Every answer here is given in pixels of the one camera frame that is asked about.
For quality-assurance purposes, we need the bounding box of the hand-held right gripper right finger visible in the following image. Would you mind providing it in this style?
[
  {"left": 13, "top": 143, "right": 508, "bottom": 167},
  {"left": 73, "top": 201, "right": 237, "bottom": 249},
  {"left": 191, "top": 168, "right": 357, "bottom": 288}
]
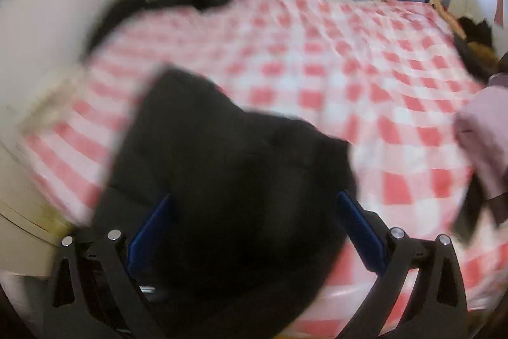
[{"left": 335, "top": 190, "right": 469, "bottom": 339}]

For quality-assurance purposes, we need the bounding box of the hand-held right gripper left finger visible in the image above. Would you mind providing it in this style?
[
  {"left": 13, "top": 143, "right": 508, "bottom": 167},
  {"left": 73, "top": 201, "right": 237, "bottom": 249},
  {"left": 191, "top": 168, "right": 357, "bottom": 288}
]
[{"left": 43, "top": 193, "right": 174, "bottom": 339}]

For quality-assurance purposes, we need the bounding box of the black padded jacket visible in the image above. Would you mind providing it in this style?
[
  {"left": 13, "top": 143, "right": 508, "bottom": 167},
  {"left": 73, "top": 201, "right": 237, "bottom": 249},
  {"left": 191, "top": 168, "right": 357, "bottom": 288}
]
[{"left": 85, "top": 67, "right": 360, "bottom": 339}]

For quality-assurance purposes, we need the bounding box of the dark clothes pile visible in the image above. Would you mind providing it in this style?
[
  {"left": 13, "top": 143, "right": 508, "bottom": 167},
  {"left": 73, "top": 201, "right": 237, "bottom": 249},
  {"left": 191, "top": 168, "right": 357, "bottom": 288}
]
[{"left": 452, "top": 17, "right": 508, "bottom": 85}]

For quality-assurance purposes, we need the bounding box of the black garment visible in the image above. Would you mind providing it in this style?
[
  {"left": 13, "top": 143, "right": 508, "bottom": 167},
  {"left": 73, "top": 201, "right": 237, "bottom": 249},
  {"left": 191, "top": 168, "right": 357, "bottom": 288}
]
[{"left": 452, "top": 172, "right": 493, "bottom": 248}]

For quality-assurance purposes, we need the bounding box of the light pink garment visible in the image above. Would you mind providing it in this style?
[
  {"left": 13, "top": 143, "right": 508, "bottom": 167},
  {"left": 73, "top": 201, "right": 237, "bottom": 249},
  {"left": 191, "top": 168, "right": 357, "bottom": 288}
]
[{"left": 452, "top": 73, "right": 508, "bottom": 205}]

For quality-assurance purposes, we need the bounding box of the red white checkered bed sheet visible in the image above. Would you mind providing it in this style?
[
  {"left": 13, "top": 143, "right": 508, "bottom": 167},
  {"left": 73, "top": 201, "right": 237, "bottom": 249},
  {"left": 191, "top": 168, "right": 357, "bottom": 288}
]
[{"left": 20, "top": 0, "right": 508, "bottom": 339}]

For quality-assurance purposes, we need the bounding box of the dark cloth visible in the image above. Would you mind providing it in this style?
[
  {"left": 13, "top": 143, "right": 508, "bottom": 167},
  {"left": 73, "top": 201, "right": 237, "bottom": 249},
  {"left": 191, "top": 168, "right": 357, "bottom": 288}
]
[{"left": 85, "top": 0, "right": 235, "bottom": 54}]

